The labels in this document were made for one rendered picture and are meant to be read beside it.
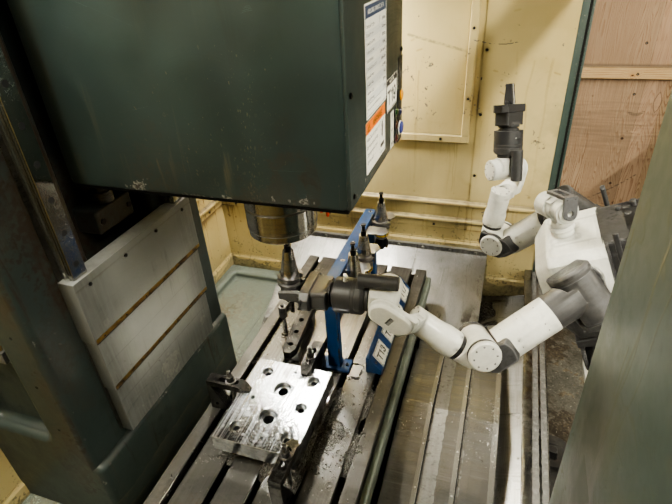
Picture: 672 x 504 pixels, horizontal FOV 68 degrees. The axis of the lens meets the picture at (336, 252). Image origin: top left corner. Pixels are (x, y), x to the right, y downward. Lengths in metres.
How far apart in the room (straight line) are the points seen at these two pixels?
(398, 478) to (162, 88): 1.17
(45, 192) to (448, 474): 1.25
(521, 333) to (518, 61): 1.04
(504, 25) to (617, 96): 1.94
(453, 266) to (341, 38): 1.52
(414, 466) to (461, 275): 0.91
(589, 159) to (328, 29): 3.20
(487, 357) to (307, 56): 0.77
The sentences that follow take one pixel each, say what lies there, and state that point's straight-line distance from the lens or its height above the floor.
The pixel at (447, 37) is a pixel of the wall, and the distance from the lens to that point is 1.95.
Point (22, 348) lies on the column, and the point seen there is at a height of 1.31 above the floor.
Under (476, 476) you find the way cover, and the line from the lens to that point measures 1.61.
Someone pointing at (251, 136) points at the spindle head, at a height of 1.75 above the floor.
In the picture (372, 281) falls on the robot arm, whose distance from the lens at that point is 1.15.
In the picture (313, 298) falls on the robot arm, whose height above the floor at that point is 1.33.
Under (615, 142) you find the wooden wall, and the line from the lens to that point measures 3.87.
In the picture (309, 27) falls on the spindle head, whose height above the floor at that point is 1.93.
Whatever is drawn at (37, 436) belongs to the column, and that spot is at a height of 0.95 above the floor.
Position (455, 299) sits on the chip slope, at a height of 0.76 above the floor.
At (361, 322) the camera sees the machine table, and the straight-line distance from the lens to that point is 1.77.
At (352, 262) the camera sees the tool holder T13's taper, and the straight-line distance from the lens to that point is 1.40.
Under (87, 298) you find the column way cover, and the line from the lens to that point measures 1.31.
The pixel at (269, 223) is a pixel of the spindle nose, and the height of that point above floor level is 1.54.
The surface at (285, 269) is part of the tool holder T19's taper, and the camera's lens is 1.20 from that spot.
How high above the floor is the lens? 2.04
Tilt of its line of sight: 32 degrees down
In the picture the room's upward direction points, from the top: 4 degrees counter-clockwise
